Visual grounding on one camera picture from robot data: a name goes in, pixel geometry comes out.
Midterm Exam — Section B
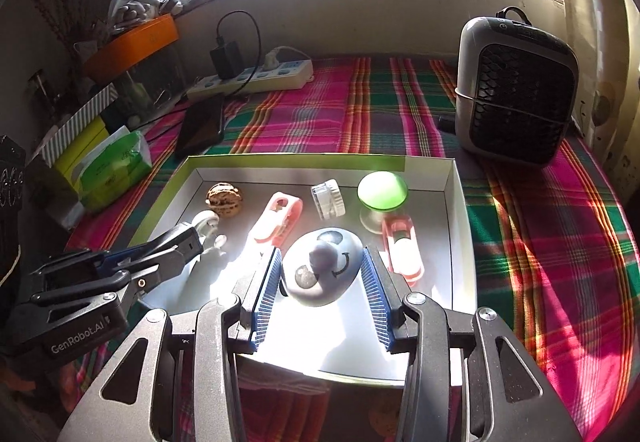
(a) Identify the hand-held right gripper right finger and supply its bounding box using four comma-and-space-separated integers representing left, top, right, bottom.
361, 245, 583, 442

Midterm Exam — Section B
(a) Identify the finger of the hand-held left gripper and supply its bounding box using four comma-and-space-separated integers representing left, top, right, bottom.
14, 243, 202, 324
31, 223, 204, 292

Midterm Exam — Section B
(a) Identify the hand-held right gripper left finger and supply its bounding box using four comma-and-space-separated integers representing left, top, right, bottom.
57, 247, 284, 442

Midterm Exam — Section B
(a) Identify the white plastic clip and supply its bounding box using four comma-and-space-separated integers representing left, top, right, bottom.
182, 210, 229, 296

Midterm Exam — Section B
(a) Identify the grey mouse-face toy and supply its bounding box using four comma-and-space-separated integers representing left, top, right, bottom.
280, 227, 362, 308

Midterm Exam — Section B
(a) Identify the pink plastic clip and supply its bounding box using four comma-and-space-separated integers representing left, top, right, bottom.
253, 191, 305, 244
381, 215, 426, 286

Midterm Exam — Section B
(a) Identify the white cardboard box tray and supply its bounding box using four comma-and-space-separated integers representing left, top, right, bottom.
127, 153, 476, 389

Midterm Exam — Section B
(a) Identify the green dome suction toy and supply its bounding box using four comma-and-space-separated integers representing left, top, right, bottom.
356, 171, 409, 234

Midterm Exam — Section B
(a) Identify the brown walnut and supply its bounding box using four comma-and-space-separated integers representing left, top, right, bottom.
206, 181, 245, 217

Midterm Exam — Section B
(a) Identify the green tissue pack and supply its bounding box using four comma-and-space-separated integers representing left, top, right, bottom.
73, 129, 154, 213

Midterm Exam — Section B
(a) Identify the small white plastic jar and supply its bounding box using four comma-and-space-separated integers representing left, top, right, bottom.
309, 177, 347, 222

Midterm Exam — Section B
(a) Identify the black phone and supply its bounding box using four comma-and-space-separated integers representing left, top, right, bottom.
177, 93, 226, 156

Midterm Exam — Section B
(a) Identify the yellow-green box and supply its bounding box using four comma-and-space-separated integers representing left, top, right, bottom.
52, 114, 114, 183

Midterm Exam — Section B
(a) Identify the dark patterned box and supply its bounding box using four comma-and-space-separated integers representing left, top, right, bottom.
0, 135, 26, 284

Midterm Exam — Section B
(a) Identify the striped box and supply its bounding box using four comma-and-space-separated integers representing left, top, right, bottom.
39, 83, 120, 163

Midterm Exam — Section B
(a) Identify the plaid blanket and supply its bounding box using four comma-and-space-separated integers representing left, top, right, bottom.
60, 55, 636, 442

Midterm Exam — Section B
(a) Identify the white power strip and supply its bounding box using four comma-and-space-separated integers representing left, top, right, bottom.
185, 59, 315, 102

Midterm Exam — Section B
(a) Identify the black charger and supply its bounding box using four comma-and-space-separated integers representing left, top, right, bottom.
209, 39, 245, 81

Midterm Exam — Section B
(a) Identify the orange box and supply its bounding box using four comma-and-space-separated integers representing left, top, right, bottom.
82, 13, 180, 78

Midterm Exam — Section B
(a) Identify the white plug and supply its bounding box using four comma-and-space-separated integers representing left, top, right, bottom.
263, 47, 311, 71

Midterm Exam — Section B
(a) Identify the grey portable fan heater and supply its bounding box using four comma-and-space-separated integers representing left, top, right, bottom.
455, 7, 581, 168

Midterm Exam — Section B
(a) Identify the black charger cable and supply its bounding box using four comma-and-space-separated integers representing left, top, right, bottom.
215, 10, 262, 96

